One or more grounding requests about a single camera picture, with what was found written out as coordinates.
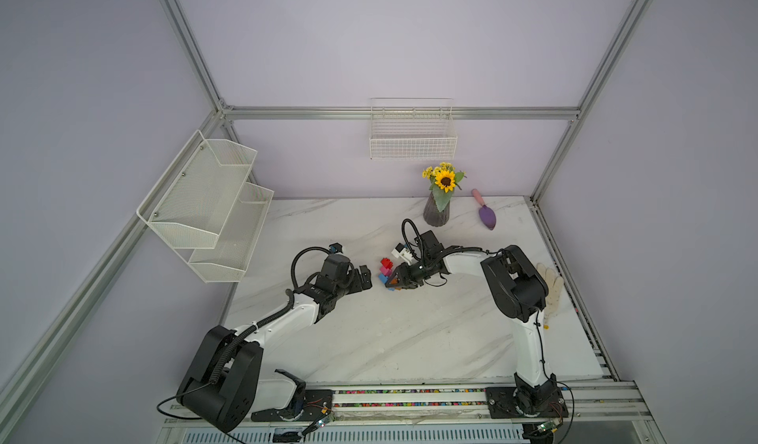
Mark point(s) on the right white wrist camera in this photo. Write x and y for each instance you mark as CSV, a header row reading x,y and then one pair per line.
x,y
405,253

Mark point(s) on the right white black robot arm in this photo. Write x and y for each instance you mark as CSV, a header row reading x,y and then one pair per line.
x,y
517,288

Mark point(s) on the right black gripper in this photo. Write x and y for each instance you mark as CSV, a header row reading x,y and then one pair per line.
x,y
406,277

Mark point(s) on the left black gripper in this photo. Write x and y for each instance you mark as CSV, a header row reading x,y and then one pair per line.
x,y
356,285

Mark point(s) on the purple pink garden trowel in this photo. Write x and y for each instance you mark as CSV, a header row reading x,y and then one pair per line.
x,y
487,215

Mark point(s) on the sunflower bouquet in grey vase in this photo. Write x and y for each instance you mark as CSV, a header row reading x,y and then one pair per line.
x,y
443,180

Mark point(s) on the white work glove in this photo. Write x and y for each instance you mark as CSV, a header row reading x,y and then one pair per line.
x,y
556,285

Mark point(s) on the aluminium front rail frame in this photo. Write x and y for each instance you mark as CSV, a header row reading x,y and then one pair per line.
x,y
603,399

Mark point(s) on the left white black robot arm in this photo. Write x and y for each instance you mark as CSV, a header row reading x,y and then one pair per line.
x,y
226,381

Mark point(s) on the white wire wall basket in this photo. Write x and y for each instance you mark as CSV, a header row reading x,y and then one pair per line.
x,y
413,129

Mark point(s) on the white mesh two-tier shelf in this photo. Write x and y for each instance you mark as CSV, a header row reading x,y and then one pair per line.
x,y
208,210

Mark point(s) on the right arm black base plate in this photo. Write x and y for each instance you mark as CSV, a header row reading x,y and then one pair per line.
x,y
526,402

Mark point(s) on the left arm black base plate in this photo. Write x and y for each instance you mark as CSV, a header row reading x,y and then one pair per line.
x,y
309,406

